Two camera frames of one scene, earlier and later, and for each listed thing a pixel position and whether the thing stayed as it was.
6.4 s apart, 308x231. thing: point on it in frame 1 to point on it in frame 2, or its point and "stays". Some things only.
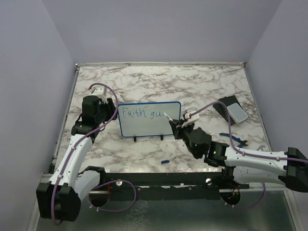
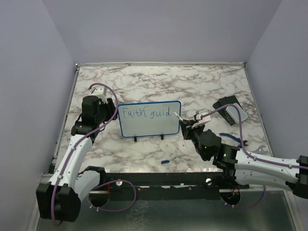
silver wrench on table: x=261 y=148 stays
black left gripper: x=110 y=107 stays
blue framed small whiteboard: x=147 y=119 stays
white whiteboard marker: x=168 y=117 to x=179 y=117
